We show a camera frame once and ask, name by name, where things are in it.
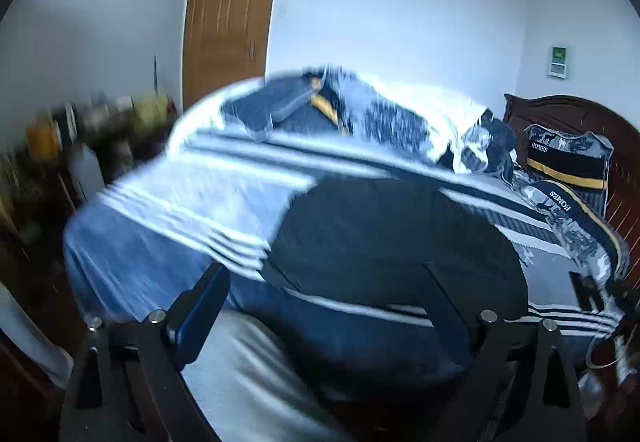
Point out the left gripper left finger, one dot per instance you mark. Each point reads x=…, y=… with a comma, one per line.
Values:
x=126, y=383

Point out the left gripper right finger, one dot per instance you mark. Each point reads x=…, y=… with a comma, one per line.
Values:
x=520, y=385

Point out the black puffer jacket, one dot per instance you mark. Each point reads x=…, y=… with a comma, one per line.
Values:
x=387, y=242

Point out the black smartphone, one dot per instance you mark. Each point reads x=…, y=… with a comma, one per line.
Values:
x=587, y=292

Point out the person's jeans leg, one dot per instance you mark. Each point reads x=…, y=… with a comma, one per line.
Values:
x=247, y=389

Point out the blue striped bed blanket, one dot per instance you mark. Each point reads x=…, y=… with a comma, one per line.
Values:
x=220, y=197

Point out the flat navy yellow pillow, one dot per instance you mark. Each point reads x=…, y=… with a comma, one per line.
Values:
x=589, y=240

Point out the dark wooden side table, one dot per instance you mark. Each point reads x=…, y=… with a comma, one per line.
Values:
x=41, y=194

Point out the translucent plastic jug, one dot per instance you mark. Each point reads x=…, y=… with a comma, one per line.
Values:
x=85, y=172

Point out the upright navy yellow pillow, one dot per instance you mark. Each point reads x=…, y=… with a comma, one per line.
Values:
x=581, y=161

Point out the yellow container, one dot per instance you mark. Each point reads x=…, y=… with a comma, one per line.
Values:
x=42, y=141

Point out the blue white floral duvet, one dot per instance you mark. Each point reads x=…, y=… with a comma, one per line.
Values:
x=420, y=122

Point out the yellow plastic bag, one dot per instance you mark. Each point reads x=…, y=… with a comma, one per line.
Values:
x=151, y=111

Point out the dark wooden headboard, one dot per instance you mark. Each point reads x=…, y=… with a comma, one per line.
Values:
x=619, y=203

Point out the upright metal pole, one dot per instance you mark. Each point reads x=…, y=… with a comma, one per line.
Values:
x=155, y=77

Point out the striped blue pillow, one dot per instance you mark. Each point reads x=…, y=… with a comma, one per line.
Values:
x=303, y=104

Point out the brown wooden door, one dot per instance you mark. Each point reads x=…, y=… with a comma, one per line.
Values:
x=224, y=41

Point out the wall thermostat panel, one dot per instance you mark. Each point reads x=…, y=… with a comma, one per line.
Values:
x=557, y=65

